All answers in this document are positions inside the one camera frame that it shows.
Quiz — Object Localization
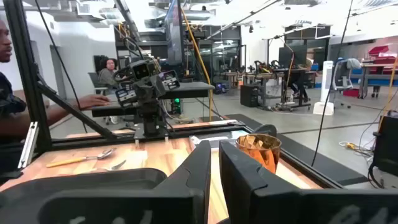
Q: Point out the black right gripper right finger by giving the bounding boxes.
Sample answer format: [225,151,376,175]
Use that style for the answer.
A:
[218,139,398,224]

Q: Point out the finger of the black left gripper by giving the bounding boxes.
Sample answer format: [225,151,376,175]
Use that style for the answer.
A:
[114,86,138,109]
[159,69,182,91]

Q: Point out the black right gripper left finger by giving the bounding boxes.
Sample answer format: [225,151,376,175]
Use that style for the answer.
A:
[37,139,213,224]

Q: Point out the amber faceted glass cup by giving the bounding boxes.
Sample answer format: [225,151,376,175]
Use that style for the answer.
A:
[235,133,282,175]

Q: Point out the silver metal fork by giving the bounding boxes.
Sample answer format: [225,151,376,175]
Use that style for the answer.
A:
[74,159,127,175]

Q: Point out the computer with green light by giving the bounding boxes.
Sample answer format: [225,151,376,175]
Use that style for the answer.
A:
[170,97,183,116]

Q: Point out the seated person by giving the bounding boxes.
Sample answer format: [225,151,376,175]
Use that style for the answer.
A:
[97,58,121,91]

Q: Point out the person's hand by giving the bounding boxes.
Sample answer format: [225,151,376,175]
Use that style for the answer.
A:
[77,94,110,110]

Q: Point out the black floor mat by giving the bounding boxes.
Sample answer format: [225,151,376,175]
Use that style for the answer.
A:
[226,113,370,187]

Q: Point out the black rounded object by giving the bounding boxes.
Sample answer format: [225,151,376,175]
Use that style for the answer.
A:
[254,123,278,138]

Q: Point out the black computer tower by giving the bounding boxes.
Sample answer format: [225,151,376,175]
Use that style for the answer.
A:
[239,84,260,108]

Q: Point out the black monitor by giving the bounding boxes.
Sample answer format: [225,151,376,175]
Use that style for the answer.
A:
[277,44,308,68]

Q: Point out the black workbench desk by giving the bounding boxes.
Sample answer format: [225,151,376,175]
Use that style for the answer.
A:
[272,66,312,112]

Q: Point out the white tower appliance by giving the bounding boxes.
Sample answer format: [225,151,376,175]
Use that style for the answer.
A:
[312,60,335,116]

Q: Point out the black equipment box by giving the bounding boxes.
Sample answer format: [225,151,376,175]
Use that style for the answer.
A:
[368,111,398,189]

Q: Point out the office chair with grey cloth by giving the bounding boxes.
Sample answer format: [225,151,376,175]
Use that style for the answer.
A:
[331,57,362,110]

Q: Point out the red storage bins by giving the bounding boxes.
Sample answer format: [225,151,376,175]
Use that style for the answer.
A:
[368,45,398,65]

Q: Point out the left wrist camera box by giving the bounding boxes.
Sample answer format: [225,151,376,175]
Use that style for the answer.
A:
[129,60,154,80]

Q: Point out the yellow hanging hose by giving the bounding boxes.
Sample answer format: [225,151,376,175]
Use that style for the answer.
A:
[179,5,215,123]

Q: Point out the black table frame rail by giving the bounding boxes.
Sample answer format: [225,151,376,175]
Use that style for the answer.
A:
[51,123,248,147]

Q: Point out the black diagonal frame brace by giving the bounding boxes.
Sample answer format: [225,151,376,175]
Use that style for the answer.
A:
[36,80,119,141]

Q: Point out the thin black hanging cable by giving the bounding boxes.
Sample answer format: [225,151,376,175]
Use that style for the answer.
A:
[310,0,354,168]
[33,0,89,134]

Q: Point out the spoon with yellow handle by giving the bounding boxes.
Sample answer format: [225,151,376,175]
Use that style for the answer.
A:
[45,147,117,169]

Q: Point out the black upright frame post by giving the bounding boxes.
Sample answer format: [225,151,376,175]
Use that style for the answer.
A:
[2,0,53,154]

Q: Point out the yellow plug with floor cables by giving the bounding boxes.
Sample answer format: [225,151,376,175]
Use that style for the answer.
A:
[338,141,374,157]

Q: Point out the white metal bracket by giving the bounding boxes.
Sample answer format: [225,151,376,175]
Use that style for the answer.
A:
[17,121,40,170]

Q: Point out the yellow cable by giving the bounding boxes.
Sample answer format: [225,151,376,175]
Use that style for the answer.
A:
[377,58,398,132]

